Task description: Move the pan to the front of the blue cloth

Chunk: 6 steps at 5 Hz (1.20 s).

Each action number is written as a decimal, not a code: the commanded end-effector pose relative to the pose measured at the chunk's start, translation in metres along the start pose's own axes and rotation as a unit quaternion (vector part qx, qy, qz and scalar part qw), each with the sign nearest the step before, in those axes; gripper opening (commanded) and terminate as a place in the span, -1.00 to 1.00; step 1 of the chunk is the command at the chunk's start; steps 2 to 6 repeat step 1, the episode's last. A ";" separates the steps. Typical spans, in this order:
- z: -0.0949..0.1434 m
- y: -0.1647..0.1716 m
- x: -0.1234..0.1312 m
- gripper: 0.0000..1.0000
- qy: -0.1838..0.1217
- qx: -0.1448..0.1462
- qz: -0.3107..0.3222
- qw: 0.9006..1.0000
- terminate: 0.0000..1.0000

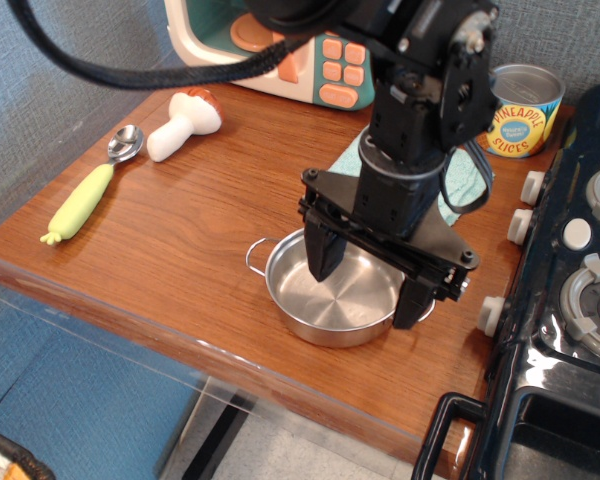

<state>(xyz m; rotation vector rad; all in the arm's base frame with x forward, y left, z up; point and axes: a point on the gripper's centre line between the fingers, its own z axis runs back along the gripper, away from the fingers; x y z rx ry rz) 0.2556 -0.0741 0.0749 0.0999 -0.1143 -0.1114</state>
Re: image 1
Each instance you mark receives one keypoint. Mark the white stove knob middle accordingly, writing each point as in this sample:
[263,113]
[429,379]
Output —
[519,226]

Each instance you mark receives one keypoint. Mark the plush white brown mushroom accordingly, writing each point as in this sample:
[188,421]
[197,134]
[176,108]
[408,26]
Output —
[192,112]

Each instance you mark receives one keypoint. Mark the dark blue toy stove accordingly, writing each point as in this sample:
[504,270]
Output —
[540,418]

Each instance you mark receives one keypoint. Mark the light blue folded cloth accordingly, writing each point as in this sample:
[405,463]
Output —
[464,183]

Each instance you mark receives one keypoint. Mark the black and orange object corner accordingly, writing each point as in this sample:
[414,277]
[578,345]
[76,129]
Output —
[18,463]

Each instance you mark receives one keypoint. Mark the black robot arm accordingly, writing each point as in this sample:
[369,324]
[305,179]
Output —
[433,95]

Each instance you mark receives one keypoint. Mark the white stove knob front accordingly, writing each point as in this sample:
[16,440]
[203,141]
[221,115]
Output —
[490,314]

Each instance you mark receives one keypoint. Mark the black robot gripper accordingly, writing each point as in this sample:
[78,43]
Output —
[391,210]

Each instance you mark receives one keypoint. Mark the small stainless steel pan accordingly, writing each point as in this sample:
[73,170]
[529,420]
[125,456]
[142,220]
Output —
[353,306]

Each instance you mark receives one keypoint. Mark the spoon with yellow-green handle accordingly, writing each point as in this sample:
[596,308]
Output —
[80,204]

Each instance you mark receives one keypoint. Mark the pineapple slices toy can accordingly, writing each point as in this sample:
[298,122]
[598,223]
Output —
[530,97]

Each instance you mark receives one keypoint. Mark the white stove knob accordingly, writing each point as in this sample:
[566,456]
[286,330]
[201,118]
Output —
[532,187]
[519,226]
[490,314]

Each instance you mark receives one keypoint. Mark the white stove knob rear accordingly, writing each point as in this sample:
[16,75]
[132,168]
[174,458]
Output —
[532,187]

